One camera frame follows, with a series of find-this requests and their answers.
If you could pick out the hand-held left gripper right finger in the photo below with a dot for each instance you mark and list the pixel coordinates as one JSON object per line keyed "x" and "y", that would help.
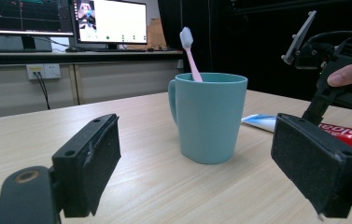
{"x": 313, "y": 161}

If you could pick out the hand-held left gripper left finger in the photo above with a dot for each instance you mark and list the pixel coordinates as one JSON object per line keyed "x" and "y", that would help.
{"x": 83, "y": 165}

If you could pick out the toothpaste tube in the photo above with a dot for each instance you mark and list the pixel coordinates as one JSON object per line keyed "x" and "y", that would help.
{"x": 351, "y": 137}

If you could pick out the teal cup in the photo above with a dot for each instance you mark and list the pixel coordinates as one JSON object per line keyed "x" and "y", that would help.
{"x": 209, "y": 121}

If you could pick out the pink toothbrush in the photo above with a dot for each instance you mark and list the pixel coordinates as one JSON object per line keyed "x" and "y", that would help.
{"x": 190, "y": 56}

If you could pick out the black curtain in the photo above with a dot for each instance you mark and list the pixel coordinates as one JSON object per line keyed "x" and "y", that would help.
{"x": 257, "y": 40}

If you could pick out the black desk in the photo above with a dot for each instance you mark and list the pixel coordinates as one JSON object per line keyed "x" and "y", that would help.
{"x": 80, "y": 57}

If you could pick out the black computer mouse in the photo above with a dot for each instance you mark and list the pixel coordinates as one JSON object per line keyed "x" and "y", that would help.
{"x": 71, "y": 49}

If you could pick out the monitor with white screen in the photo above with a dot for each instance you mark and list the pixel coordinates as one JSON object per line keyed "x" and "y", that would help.
{"x": 117, "y": 21}

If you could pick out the brown cardboard box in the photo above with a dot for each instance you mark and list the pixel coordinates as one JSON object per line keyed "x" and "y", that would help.
{"x": 155, "y": 34}

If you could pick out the monitor with dark screen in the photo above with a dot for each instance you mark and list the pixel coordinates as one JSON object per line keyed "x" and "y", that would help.
{"x": 24, "y": 15}

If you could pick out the white wall socket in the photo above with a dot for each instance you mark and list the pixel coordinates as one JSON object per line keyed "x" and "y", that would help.
{"x": 44, "y": 71}

